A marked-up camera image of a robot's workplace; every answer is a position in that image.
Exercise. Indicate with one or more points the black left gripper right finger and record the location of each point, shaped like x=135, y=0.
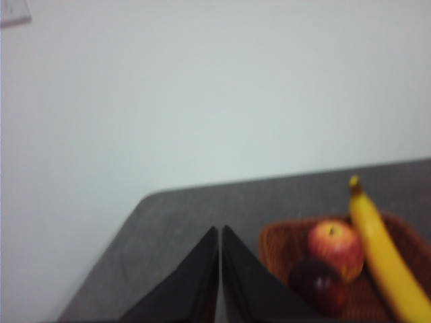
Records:
x=256, y=289

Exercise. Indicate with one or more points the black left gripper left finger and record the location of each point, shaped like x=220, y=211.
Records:
x=185, y=289

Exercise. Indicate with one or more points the brown wicker basket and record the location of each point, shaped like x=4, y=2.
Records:
x=283, y=249

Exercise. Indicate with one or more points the dark red plum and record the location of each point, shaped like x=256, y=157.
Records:
x=318, y=286

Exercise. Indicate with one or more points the red yellow apple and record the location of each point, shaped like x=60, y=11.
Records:
x=333, y=245

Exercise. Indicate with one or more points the yellow banana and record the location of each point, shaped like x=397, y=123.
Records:
x=384, y=255

